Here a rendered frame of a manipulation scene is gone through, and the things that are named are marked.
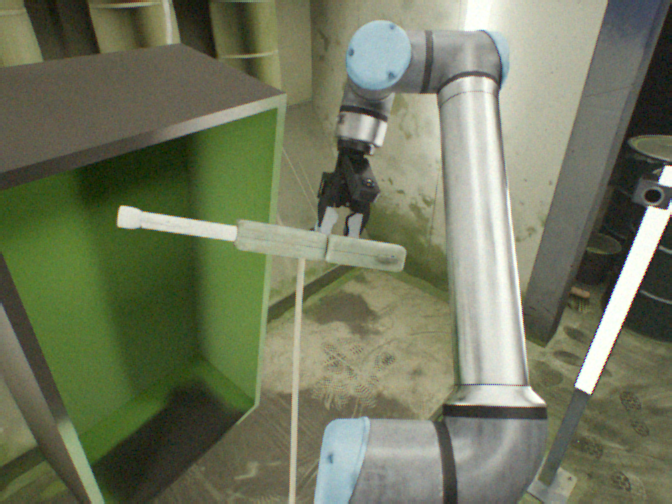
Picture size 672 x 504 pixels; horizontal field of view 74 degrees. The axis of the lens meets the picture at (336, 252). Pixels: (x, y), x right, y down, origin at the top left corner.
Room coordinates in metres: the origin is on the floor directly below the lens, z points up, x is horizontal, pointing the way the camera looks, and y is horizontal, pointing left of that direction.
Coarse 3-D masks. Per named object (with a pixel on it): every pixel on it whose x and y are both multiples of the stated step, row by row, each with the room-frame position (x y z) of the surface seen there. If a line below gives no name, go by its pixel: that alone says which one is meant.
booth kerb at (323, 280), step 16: (336, 272) 2.50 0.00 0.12; (304, 288) 2.28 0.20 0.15; (320, 288) 2.39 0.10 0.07; (272, 304) 2.10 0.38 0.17; (288, 304) 2.18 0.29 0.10; (32, 448) 1.15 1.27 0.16; (0, 464) 1.08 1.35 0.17; (16, 464) 1.10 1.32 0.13; (32, 464) 1.13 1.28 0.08; (0, 480) 1.05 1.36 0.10
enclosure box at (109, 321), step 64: (64, 64) 0.93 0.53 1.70; (128, 64) 0.99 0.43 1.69; (192, 64) 1.05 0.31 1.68; (0, 128) 0.66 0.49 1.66; (64, 128) 0.68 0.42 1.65; (128, 128) 0.72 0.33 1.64; (192, 128) 0.79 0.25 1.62; (256, 128) 1.04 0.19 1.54; (0, 192) 0.85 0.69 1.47; (64, 192) 0.95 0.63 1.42; (128, 192) 1.08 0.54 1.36; (192, 192) 1.23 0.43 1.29; (256, 192) 1.05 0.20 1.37; (0, 256) 0.53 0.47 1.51; (64, 256) 0.94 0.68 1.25; (128, 256) 1.08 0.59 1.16; (192, 256) 1.27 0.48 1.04; (256, 256) 1.07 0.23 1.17; (0, 320) 0.57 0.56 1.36; (64, 320) 0.93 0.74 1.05; (128, 320) 1.08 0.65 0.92; (192, 320) 1.30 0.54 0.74; (256, 320) 1.10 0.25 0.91; (64, 384) 0.92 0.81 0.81; (128, 384) 1.09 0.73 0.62; (192, 384) 1.19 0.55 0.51; (256, 384) 1.09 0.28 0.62; (64, 448) 0.60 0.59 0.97; (128, 448) 0.92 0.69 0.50; (192, 448) 0.94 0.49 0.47
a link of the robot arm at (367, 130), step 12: (336, 120) 0.80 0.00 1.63; (348, 120) 0.78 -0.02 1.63; (360, 120) 0.78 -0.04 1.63; (372, 120) 0.78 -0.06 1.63; (336, 132) 0.79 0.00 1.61; (348, 132) 0.77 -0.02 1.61; (360, 132) 0.77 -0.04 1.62; (372, 132) 0.77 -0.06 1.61; (384, 132) 0.80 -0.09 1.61; (372, 144) 0.78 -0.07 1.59
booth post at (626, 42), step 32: (640, 0) 1.95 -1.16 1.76; (608, 32) 2.00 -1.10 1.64; (640, 32) 1.92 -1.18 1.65; (608, 64) 1.98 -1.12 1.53; (640, 64) 1.91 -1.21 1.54; (608, 96) 1.95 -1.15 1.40; (576, 128) 2.01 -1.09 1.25; (608, 128) 1.93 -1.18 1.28; (576, 160) 1.99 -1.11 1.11; (608, 160) 1.92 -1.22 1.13; (576, 192) 1.96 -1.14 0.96; (576, 224) 1.93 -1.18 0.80; (544, 256) 2.00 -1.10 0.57; (576, 256) 1.92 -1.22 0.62; (544, 288) 1.97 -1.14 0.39; (544, 320) 1.93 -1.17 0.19
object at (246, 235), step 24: (120, 216) 0.59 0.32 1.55; (144, 216) 0.60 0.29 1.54; (168, 216) 0.62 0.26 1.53; (240, 240) 0.62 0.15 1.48; (264, 240) 0.63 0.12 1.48; (288, 240) 0.64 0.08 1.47; (312, 240) 0.65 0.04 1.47; (336, 240) 0.67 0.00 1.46; (360, 240) 0.69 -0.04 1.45; (360, 264) 0.66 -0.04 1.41; (384, 264) 0.68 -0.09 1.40
